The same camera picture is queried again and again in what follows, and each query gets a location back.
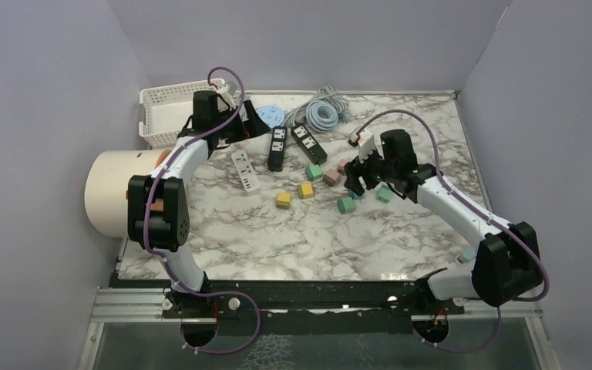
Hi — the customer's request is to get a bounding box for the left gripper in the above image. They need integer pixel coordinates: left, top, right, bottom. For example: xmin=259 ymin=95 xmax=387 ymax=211
xmin=211 ymin=99 xmax=269 ymax=143

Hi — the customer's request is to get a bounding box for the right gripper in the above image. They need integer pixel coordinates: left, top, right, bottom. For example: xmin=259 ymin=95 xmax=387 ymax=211
xmin=345 ymin=142 xmax=398 ymax=196

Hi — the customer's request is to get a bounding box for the blue round power socket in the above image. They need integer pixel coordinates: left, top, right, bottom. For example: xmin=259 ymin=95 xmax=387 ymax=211
xmin=256 ymin=105 xmax=285 ymax=129

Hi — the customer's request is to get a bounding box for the green plug adapter white strip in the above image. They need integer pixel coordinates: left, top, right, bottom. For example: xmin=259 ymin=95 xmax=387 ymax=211
xmin=376 ymin=185 xmax=394 ymax=204

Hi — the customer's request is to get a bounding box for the teal plug adapter round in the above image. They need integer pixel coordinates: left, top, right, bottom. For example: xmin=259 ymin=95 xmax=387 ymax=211
xmin=347 ymin=189 xmax=365 ymax=200

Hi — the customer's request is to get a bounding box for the black power strip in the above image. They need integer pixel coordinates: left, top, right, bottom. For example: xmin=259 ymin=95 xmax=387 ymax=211
xmin=291 ymin=124 xmax=328 ymax=165
xmin=267 ymin=126 xmax=288 ymax=172

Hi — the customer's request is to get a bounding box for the pink plug adapter round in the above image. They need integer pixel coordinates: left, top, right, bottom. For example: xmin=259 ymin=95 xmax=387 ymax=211
xmin=322 ymin=169 xmax=341 ymax=187

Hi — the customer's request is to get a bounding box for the white power strip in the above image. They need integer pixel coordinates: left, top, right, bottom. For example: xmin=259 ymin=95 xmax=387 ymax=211
xmin=230 ymin=150 xmax=261 ymax=194

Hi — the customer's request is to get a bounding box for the yellow plug adapter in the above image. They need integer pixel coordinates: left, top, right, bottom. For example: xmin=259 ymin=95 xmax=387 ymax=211
xmin=275 ymin=192 xmax=291 ymax=209
xmin=297 ymin=183 xmax=315 ymax=199

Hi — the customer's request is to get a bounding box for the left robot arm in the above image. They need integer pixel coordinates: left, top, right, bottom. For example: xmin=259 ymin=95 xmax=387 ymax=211
xmin=127 ymin=90 xmax=269 ymax=317

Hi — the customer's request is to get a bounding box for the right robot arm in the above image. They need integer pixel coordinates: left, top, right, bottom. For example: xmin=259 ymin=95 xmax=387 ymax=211
xmin=345 ymin=129 xmax=543 ymax=314

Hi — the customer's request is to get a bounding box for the white plastic basket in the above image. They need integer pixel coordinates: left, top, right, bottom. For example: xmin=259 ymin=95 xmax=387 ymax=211
xmin=138 ymin=78 xmax=225 ymax=149

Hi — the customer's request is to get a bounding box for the light blue small device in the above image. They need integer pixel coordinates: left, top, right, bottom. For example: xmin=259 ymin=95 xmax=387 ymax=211
xmin=456 ymin=248 xmax=477 ymax=264

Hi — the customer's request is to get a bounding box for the cream cylinder container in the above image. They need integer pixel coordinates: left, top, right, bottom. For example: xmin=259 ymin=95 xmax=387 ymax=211
xmin=84 ymin=150 xmax=170 ymax=238

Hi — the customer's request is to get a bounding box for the coiled blue cable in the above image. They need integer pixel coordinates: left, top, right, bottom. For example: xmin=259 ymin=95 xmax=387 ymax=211
xmin=303 ymin=99 xmax=353 ymax=135

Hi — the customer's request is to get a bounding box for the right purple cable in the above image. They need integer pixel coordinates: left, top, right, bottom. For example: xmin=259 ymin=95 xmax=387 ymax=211
xmin=349 ymin=108 xmax=551 ymax=355

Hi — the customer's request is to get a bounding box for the purple cable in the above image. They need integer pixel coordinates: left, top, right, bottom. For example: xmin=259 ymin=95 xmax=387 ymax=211
xmin=141 ymin=66 xmax=262 ymax=357
xmin=349 ymin=108 xmax=551 ymax=355

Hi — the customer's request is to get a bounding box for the grey cable right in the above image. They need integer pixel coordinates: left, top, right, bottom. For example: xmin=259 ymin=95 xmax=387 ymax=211
xmin=314 ymin=84 xmax=351 ymax=111

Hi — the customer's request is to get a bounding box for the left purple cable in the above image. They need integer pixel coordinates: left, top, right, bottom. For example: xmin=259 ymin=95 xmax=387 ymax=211
xmin=141 ymin=66 xmax=262 ymax=357

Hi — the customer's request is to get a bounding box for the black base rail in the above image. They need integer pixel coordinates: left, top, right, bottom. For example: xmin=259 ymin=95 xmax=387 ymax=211
xmin=109 ymin=276 xmax=464 ymax=339

